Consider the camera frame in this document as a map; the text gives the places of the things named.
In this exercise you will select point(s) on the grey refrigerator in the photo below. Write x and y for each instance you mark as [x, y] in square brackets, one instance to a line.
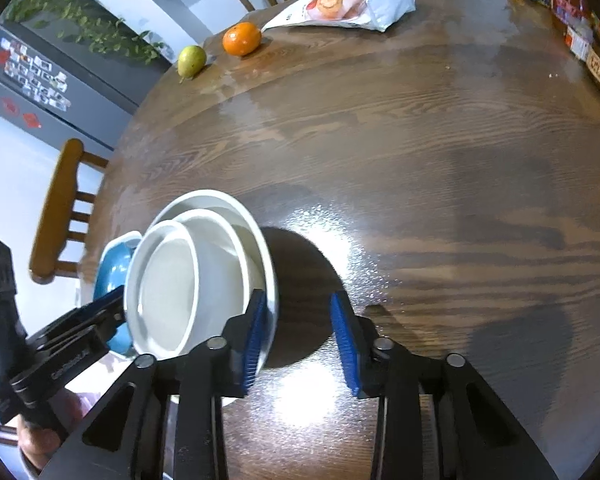
[70, 95]

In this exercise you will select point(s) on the group of fridge photo magnets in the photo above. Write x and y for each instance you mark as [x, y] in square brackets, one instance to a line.
[35, 77]

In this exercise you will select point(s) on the large white bowl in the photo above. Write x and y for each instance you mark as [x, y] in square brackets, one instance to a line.
[262, 265]

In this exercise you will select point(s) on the medium white bowl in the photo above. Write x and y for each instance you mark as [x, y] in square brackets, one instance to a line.
[222, 280]

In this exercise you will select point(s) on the red fridge decoration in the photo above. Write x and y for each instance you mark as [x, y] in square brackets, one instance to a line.
[32, 120]
[11, 106]

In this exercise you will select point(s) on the red sauce bottle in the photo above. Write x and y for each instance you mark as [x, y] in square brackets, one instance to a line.
[570, 10]

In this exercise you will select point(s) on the person's left hand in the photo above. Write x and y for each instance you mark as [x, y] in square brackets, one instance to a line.
[37, 442]

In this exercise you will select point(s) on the orange fruit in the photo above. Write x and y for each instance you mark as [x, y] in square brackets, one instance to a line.
[241, 39]

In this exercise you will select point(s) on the white snack bag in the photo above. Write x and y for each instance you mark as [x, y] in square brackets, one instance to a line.
[350, 2]

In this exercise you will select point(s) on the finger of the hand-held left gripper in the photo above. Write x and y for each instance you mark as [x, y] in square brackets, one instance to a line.
[102, 300]

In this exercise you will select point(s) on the blue square plate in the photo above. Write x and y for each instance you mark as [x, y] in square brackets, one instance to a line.
[111, 270]

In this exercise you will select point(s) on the small white bowl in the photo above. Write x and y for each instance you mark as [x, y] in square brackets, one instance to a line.
[165, 290]

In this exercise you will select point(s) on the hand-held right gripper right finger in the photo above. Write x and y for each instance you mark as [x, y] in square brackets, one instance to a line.
[342, 347]

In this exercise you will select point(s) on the hanging green vine plant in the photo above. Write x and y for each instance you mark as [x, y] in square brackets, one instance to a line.
[85, 20]

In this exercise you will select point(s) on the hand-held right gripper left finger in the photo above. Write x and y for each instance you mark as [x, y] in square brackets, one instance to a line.
[252, 342]

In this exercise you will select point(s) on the green pear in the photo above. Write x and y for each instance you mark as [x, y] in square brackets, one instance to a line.
[191, 61]

